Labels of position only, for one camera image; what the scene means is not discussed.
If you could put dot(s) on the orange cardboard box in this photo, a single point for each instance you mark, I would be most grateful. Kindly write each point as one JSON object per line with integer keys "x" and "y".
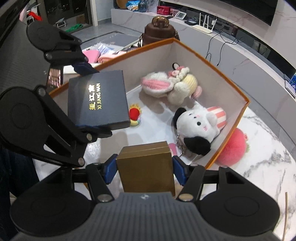
{"x": 208, "y": 76}

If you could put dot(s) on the crochet bunny with flowers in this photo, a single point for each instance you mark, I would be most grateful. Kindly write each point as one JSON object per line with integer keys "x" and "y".
{"x": 180, "y": 90}

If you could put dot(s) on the white router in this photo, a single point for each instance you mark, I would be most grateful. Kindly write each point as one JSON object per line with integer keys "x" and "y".
{"x": 203, "y": 29}

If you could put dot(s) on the crochet orange with flower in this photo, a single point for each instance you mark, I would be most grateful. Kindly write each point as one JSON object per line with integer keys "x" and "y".
{"x": 134, "y": 113}

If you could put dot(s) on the pink folded cloth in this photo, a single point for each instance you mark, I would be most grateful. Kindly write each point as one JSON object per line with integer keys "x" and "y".
{"x": 92, "y": 56}

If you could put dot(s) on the marble desktop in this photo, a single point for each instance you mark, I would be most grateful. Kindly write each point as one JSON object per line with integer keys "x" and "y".
{"x": 266, "y": 166}

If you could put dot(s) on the red box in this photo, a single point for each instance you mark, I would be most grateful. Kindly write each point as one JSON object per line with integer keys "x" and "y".
{"x": 164, "y": 9}

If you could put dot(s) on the large pink fluffy pompom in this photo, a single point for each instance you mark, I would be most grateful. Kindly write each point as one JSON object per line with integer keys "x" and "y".
{"x": 233, "y": 148}

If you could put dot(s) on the grey laptop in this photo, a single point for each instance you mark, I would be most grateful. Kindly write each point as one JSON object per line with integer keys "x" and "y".
{"x": 291, "y": 91}

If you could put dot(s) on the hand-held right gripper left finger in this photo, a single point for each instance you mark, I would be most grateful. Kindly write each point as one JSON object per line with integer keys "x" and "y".
{"x": 111, "y": 171}

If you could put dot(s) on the white display device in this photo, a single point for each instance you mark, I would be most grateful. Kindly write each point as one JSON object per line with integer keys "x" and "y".
{"x": 180, "y": 15}

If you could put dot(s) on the wooden stick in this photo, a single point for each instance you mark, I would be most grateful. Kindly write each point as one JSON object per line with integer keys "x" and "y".
{"x": 286, "y": 208}

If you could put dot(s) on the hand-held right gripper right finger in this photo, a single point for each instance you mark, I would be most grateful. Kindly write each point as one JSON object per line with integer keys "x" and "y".
{"x": 179, "y": 171}

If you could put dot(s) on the gold gift box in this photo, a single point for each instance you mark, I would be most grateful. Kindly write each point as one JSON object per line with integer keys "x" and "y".
{"x": 145, "y": 169}

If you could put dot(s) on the black gift box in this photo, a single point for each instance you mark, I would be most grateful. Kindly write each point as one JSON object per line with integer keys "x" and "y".
{"x": 99, "y": 99}

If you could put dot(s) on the brown bag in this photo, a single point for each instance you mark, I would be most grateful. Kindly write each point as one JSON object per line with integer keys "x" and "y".
{"x": 159, "y": 32}

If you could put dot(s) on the marble television console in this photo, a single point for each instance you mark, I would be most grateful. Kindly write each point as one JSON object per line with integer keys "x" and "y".
{"x": 254, "y": 69}

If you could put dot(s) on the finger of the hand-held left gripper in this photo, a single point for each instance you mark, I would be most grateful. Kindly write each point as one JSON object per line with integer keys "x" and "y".
{"x": 92, "y": 133}
{"x": 83, "y": 67}

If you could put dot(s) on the black television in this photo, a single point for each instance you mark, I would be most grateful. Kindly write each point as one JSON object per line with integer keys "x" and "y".
{"x": 231, "y": 9}

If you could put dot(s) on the white and black cow plush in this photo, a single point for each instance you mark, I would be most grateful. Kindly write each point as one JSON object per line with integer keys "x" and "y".
{"x": 198, "y": 122}

